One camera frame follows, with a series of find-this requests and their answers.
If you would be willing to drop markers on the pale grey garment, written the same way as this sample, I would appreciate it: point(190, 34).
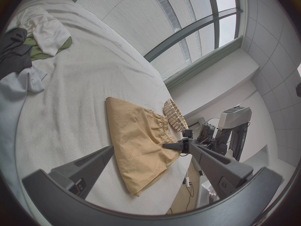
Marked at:
point(14, 86)

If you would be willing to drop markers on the window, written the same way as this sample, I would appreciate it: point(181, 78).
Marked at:
point(141, 15)

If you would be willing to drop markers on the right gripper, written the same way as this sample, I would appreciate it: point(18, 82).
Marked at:
point(185, 147)

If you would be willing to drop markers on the round woven basket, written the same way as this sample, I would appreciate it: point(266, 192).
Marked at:
point(175, 115)

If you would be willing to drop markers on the white garment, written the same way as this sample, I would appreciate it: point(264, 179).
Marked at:
point(47, 34)

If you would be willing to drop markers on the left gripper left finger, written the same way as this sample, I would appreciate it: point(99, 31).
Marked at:
point(89, 168)

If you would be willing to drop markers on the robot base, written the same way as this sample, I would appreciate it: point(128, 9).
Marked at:
point(204, 196)

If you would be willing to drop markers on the black garment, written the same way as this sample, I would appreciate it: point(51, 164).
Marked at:
point(14, 46)

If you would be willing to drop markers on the green garment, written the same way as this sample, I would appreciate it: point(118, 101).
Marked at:
point(37, 52)

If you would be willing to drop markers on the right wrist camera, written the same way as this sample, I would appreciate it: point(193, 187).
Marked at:
point(187, 133)

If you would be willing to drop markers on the white power strip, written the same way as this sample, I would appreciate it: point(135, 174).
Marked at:
point(187, 182)

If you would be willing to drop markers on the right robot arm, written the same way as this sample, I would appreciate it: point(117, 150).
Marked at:
point(235, 116)

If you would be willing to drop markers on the tan shorts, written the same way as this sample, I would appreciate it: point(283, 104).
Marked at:
point(141, 149)

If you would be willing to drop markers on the bed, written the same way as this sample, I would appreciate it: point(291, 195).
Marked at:
point(94, 79)

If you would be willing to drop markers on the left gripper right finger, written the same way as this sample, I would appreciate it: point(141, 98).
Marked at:
point(218, 171)

